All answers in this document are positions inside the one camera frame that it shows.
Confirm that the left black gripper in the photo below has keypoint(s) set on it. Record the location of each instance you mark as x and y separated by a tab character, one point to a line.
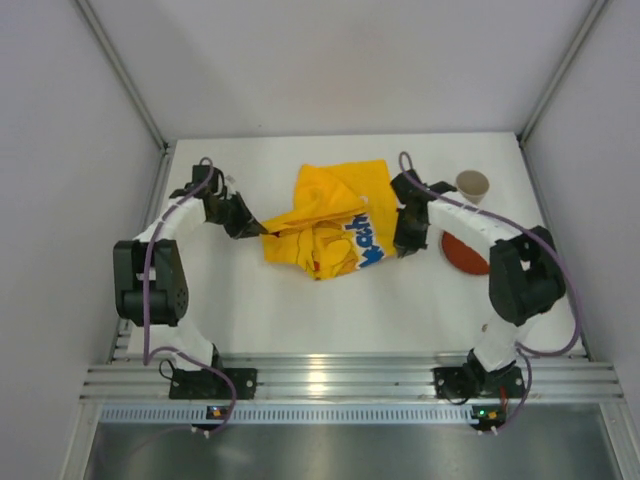
236	216

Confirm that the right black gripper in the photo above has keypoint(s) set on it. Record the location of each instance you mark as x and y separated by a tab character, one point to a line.
407	235

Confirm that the red-brown plastic plate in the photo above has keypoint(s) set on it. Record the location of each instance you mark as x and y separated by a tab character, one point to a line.
462	257

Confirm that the yellow pikachu placemat cloth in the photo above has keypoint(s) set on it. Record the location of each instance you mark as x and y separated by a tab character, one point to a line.
343	220

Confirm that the beige paper cup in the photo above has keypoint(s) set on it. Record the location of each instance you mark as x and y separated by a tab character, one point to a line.
473	185

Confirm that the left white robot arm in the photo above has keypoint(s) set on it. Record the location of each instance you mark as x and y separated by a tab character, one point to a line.
150	284

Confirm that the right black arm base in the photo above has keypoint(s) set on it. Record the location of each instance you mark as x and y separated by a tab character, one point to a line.
462	382

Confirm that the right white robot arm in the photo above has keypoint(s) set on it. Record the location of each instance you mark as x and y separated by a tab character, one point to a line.
524	279

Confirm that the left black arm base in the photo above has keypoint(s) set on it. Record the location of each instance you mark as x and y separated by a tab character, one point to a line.
205	385

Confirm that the aluminium mounting rail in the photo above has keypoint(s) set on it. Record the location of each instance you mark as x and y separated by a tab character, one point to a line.
335	378

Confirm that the slotted grey cable duct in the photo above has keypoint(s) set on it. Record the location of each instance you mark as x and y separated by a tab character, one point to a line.
299	414

